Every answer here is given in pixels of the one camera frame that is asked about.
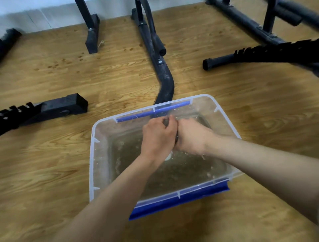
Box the person's left hand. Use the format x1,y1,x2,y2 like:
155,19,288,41
140,114,179,165

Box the person's right hand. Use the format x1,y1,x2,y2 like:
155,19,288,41
174,118,217,156

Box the grey cleaning cloth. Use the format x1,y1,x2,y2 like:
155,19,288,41
162,116,179,145

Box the clear plastic container blue clips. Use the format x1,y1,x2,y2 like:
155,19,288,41
89,94,244,221

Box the black padded weight bench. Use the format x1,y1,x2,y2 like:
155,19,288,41
0,93,88,136

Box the person's right forearm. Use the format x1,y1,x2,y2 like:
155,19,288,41
205,134,319,225

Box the person's left forearm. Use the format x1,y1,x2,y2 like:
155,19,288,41
53,154,162,242

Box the black pull-up station frame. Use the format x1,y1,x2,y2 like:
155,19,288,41
277,0,319,22
131,0,319,105
0,0,101,60

